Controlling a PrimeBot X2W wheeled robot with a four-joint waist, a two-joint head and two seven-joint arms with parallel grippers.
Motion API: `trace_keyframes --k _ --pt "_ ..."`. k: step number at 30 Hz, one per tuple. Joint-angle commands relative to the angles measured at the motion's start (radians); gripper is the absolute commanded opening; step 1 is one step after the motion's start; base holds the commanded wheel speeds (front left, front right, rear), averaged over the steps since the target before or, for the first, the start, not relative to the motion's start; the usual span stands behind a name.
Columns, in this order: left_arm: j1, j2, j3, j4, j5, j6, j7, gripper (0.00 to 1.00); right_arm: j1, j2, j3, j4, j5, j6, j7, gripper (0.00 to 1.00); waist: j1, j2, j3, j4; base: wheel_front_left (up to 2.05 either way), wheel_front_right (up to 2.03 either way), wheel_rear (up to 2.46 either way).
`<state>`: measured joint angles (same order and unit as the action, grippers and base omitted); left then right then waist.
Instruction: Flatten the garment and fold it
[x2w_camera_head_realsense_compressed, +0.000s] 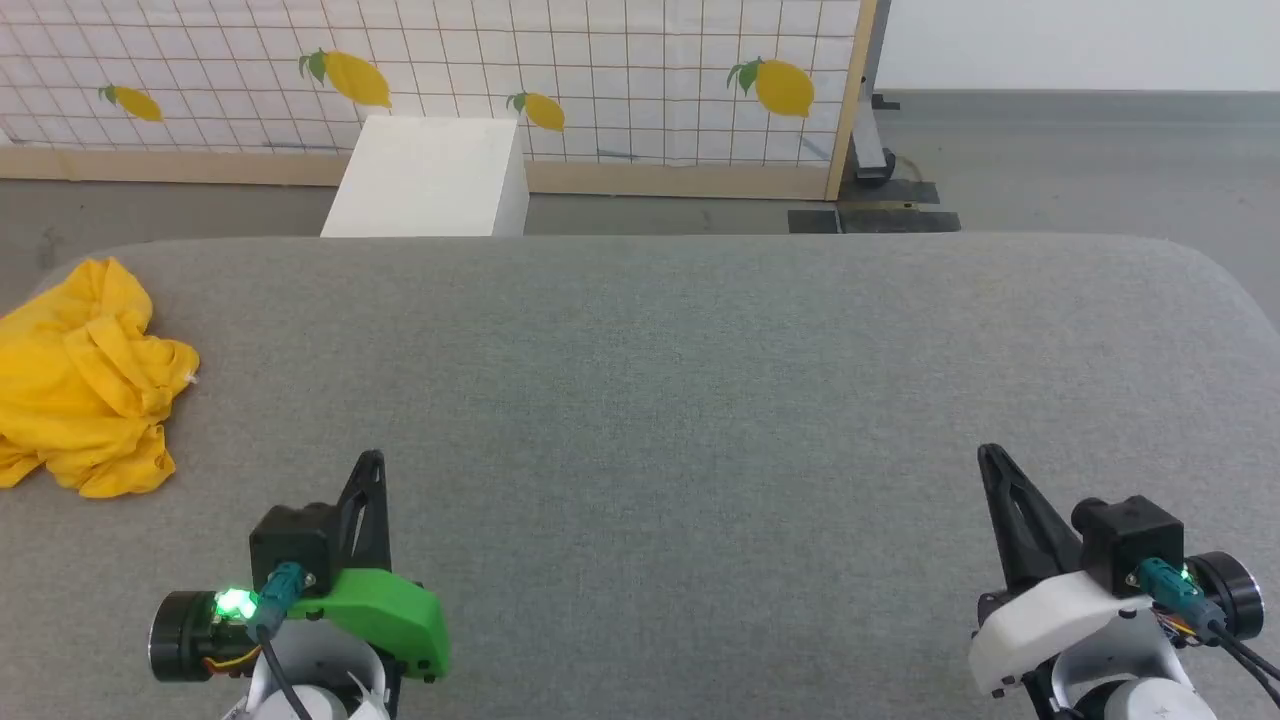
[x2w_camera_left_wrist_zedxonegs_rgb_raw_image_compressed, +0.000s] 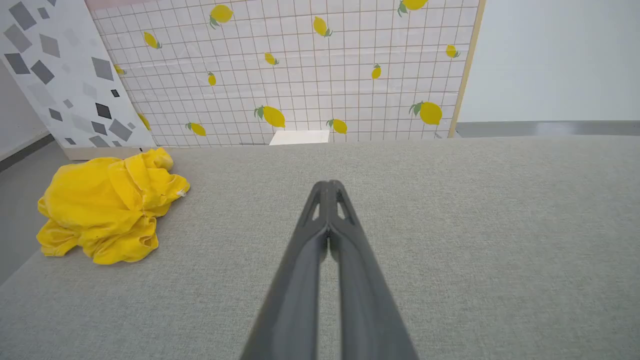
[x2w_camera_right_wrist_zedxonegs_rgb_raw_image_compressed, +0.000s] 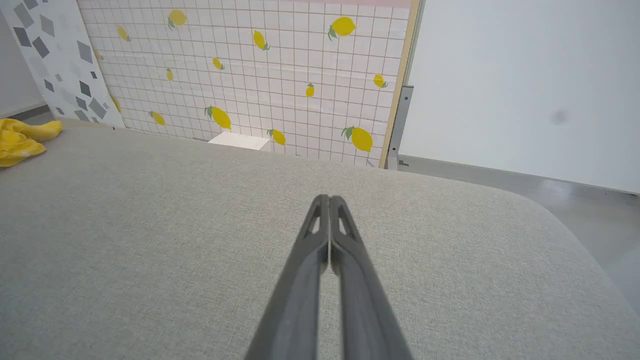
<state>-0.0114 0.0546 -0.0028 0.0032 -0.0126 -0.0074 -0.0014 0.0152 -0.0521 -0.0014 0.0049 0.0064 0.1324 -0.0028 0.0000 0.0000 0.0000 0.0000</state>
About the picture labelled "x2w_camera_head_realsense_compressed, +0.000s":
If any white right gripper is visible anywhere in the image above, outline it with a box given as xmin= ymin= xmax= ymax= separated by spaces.
xmin=968 ymin=443 xmax=1265 ymax=697

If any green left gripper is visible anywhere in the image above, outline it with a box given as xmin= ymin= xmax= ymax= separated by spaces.
xmin=150 ymin=450 xmax=451 ymax=685

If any yellow t-shirt garment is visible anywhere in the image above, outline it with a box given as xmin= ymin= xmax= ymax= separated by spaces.
xmin=0 ymin=257 xmax=201 ymax=499

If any black floor mat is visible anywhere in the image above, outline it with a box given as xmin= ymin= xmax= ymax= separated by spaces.
xmin=788 ymin=180 xmax=963 ymax=235

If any white rectangular box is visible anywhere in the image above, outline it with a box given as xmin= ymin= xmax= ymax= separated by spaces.
xmin=320 ymin=115 xmax=530 ymax=238

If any black left camera cable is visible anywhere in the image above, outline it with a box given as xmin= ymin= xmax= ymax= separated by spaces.
xmin=248 ymin=562 xmax=319 ymax=720

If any black camera cable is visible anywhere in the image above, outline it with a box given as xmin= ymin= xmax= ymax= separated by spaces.
xmin=1138 ymin=558 xmax=1280 ymax=706
xmin=248 ymin=562 xmax=319 ymax=720

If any black right camera cable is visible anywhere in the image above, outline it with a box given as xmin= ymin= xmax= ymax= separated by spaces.
xmin=1138 ymin=558 xmax=1280 ymax=706

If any grey metal stand post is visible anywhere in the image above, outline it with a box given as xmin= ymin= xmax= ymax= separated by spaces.
xmin=850 ymin=0 xmax=901 ymax=187

